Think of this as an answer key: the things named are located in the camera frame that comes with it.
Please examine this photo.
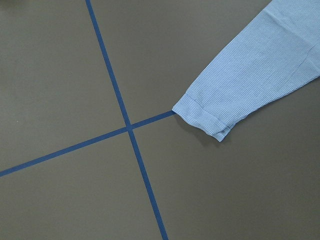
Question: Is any light blue striped shirt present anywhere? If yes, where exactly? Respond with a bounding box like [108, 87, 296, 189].
[172, 0, 320, 141]

